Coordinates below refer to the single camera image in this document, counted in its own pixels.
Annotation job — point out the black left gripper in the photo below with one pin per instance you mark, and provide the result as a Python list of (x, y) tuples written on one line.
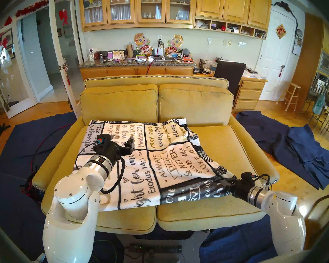
[(111, 150)]

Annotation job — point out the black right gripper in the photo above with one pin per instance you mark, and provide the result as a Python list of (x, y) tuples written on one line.
[(242, 187)]

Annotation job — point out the white black scripture blanket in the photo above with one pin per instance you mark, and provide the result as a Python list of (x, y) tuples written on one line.
[(164, 155)]

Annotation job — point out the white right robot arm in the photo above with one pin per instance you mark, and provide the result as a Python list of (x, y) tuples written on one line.
[(285, 224)]

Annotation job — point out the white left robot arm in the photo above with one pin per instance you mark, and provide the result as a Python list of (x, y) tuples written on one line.
[(71, 191)]

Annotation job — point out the crumpled dark blue blanket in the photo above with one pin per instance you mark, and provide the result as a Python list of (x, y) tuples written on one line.
[(304, 150)]

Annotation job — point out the yellow sofa seat cushion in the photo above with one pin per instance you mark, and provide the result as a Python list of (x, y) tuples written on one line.
[(208, 213), (126, 221)]

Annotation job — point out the yellow sofa back cushion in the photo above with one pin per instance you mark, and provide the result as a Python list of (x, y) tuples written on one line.
[(194, 106), (118, 103)]

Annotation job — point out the yellow two-seat sofa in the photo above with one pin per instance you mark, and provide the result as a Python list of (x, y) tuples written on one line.
[(156, 80)]

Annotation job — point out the granite kitchen counter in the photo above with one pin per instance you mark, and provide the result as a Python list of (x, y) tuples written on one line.
[(123, 70)]

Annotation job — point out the wooden desk with drawers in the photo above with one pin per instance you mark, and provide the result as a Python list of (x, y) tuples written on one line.
[(249, 94)]

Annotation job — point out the black power strip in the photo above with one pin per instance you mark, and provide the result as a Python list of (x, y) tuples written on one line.
[(159, 248)]

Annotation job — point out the brown cardboard tube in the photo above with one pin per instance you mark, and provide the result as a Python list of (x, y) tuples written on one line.
[(129, 51)]

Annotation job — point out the chrome kitchen faucet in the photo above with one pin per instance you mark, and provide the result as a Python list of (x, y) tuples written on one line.
[(163, 48)]

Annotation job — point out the orange box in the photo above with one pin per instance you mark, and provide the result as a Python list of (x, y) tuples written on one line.
[(188, 59)]

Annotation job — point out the black bag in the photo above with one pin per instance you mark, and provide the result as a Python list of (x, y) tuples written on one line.
[(33, 192)]

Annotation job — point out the black office chair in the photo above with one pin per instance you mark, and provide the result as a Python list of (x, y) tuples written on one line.
[(229, 72)]

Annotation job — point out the wooden stool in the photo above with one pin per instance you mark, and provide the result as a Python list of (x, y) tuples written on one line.
[(294, 86)]

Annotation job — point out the teal bag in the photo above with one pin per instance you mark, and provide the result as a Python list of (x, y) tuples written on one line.
[(318, 105)]

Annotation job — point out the black standing fan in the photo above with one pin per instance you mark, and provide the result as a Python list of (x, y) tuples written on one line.
[(0, 127)]

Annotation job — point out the white panelled door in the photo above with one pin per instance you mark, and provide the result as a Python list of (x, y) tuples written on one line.
[(274, 59)]

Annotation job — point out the white glass panel door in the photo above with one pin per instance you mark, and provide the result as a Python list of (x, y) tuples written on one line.
[(54, 32), (12, 79)]

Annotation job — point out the tall wooden cabinet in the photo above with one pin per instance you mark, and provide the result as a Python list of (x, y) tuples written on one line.
[(307, 59)]

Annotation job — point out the built-in steel oven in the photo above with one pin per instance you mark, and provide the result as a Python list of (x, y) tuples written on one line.
[(326, 63)]

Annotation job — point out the red diamond door decoration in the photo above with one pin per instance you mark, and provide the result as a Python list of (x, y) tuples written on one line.
[(281, 31)]

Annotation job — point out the red tinsel garland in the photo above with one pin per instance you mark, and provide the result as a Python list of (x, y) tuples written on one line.
[(31, 7)]

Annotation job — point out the dark garland over door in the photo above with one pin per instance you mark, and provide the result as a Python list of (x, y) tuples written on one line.
[(283, 4)]

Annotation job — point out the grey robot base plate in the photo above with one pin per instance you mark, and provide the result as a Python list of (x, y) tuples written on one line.
[(193, 246)]

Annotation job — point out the small picture frame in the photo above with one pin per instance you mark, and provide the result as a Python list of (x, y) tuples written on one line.
[(118, 55)]

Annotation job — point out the cartoon child wall decoration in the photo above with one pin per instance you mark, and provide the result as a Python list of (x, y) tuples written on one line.
[(141, 41), (175, 42)]

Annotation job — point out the wall calendar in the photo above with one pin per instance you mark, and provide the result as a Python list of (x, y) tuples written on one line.
[(297, 46)]

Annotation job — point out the wooden wall cabinets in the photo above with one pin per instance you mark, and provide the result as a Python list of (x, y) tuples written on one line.
[(211, 3)]

